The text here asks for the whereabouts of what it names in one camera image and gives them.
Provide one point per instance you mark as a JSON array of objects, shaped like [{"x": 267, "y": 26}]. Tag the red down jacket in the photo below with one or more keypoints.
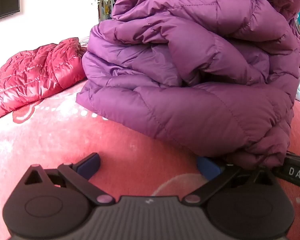
[{"x": 32, "y": 75}]

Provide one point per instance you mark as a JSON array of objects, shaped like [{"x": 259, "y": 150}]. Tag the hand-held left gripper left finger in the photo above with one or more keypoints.
[{"x": 88, "y": 166}]

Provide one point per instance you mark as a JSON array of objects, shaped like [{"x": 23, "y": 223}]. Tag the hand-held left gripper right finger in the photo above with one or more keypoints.
[{"x": 207, "y": 168}]

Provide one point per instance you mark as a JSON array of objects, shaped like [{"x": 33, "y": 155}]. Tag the pink printed bed blanket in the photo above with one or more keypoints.
[{"x": 90, "y": 135}]

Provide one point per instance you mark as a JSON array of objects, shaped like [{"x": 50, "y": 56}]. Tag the purple down jacket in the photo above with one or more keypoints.
[{"x": 190, "y": 75}]

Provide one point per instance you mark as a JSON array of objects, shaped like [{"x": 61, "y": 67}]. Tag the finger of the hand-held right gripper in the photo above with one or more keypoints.
[{"x": 298, "y": 158}]

